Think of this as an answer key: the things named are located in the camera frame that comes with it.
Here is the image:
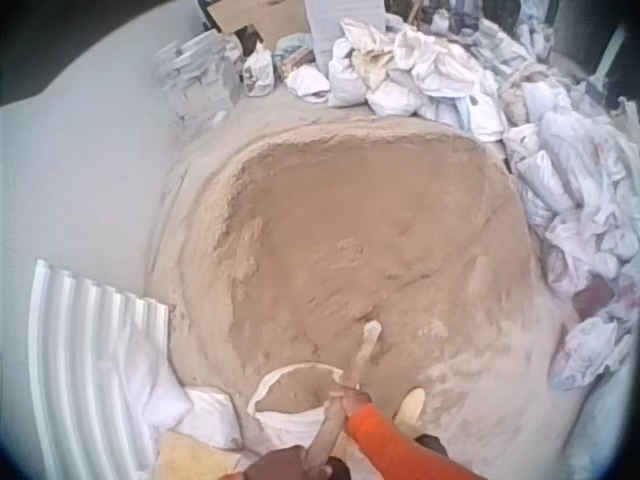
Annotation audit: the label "person's left hand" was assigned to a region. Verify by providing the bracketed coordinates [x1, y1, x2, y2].
[242, 443, 335, 480]

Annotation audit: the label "person's right hand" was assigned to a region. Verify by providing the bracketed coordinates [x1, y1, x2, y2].
[327, 387, 374, 427]

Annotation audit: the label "wooden handled shovel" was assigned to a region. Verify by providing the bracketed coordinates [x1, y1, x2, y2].
[302, 319, 385, 477]

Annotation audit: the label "open white sack with sand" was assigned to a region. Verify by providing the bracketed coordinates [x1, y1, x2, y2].
[246, 363, 347, 452]

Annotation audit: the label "person's legs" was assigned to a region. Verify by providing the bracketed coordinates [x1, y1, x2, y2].
[393, 386, 452, 460]

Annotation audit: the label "filled white sack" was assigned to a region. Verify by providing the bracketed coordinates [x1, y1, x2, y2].
[174, 385, 246, 451]

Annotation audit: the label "yellow sack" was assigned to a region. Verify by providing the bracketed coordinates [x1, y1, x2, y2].
[157, 429, 251, 480]

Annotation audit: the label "pile of brown sand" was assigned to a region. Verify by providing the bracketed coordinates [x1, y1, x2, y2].
[148, 116, 554, 451]

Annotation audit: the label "crumpled white sack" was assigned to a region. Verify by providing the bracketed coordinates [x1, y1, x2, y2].
[118, 324, 195, 437]

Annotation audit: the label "large corrugated metal sheet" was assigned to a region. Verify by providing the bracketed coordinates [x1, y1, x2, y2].
[27, 257, 175, 480]

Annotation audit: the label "small flat white sack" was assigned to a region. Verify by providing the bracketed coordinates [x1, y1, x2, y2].
[284, 64, 333, 105]

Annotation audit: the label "white printed plastic bag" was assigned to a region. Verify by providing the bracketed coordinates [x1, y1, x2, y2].
[241, 42, 278, 98]

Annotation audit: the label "heap of white sacks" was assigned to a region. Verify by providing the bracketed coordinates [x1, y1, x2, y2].
[327, 7, 640, 396]

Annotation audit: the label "stack of grey tiles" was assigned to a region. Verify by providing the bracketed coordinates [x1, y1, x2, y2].
[152, 34, 242, 122]

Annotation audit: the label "small corrugated grey sheet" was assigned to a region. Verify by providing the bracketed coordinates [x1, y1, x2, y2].
[303, 0, 387, 67]

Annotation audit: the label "brown cardboard sheet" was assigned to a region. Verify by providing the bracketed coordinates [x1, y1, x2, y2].
[208, 0, 311, 51]

